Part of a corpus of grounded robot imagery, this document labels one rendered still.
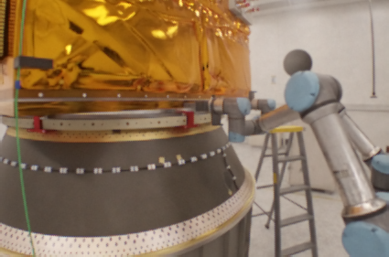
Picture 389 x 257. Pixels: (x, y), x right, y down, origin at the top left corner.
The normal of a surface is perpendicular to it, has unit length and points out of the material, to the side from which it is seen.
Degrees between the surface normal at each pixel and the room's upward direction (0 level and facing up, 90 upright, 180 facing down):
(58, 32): 90
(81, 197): 62
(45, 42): 90
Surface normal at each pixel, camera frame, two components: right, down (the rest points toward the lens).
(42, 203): -0.04, -0.42
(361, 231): -0.85, 0.14
